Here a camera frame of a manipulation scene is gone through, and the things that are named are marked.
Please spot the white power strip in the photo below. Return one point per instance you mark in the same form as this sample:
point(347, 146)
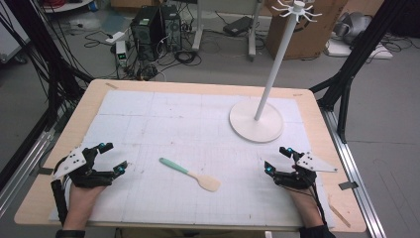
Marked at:
point(116, 37)

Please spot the white hook stand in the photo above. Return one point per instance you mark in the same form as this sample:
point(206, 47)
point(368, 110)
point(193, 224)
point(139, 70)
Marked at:
point(275, 66)

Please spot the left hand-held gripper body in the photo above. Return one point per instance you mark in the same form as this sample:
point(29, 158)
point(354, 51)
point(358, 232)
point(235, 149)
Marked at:
point(74, 162)

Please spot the brown tape piece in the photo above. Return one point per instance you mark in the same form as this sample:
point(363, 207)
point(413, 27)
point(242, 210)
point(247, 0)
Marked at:
point(111, 86)

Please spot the aluminium rail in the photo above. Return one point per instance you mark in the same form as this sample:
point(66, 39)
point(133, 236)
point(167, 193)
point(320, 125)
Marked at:
point(355, 178)
point(23, 162)

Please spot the black tape piece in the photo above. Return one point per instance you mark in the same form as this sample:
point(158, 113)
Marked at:
point(348, 185)
point(45, 171)

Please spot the thin wooden stick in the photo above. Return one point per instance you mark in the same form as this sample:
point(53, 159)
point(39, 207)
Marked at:
point(340, 214)

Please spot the black wristband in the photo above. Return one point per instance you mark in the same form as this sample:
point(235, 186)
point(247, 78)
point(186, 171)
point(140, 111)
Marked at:
point(70, 233)

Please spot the cardboard box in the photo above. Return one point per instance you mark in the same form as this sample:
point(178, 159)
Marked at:
point(307, 36)

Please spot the white grid mat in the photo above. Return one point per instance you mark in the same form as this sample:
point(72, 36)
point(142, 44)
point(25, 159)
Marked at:
point(185, 125)

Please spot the white metal leg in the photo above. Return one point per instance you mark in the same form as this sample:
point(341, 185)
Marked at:
point(197, 29)
point(253, 36)

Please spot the white device with green display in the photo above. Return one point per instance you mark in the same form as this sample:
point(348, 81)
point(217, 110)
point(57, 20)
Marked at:
point(121, 53)

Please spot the grey rounded appliance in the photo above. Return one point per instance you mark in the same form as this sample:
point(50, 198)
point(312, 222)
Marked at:
point(353, 28)

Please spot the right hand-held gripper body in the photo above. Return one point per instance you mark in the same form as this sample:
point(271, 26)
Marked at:
point(298, 177)

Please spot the person's right hand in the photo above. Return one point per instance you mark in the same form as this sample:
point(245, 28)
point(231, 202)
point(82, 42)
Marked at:
point(305, 200)

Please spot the person's left hand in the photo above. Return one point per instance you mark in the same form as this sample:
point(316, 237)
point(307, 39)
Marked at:
point(82, 198)

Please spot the flat black box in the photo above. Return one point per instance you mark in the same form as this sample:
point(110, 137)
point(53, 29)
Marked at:
point(237, 25)

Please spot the black metal frame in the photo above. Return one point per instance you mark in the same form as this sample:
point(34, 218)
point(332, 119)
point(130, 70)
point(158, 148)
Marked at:
point(54, 76)
point(356, 59)

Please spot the black computer tower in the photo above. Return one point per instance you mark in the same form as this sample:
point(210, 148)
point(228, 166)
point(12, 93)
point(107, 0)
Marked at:
point(172, 28)
point(147, 31)

